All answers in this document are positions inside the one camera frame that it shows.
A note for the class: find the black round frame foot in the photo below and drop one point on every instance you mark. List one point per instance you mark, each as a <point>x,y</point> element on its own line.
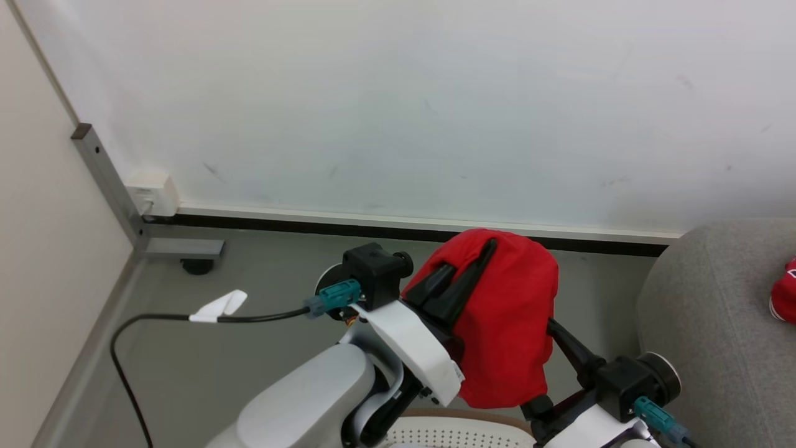
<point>198,266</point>

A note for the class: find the red and white garment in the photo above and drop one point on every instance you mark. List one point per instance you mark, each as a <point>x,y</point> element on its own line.
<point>785,295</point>

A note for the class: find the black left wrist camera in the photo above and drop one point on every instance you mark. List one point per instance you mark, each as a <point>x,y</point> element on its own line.
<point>376,274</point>

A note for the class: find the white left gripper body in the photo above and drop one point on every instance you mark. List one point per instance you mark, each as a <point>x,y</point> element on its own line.
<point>410,348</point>

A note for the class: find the white wall socket box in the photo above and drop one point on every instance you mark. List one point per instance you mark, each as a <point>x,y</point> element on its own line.
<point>155,193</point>

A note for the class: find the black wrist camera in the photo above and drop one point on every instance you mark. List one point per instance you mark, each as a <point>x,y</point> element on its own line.
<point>634,379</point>
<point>376,274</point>

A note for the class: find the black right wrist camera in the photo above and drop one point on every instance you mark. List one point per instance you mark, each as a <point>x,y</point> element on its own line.
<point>634,379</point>

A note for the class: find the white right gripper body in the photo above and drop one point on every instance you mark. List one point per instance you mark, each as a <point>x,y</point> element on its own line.
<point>587,430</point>

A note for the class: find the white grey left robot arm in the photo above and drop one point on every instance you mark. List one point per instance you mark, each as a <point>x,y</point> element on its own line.
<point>311,404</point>

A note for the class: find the white and black baseboard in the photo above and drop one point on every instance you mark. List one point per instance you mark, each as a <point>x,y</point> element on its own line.
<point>373,222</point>

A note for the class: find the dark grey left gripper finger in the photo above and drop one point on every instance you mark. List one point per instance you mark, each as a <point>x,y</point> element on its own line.
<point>432,284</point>
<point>466,280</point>

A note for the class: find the red cloth garment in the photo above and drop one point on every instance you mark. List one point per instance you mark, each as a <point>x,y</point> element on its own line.
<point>510,311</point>

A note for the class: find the grey fabric sofa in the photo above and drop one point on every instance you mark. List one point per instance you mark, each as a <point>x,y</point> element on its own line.
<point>715,323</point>

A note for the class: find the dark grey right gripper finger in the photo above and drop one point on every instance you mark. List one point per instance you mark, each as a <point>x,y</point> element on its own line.
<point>536,406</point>
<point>572,351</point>

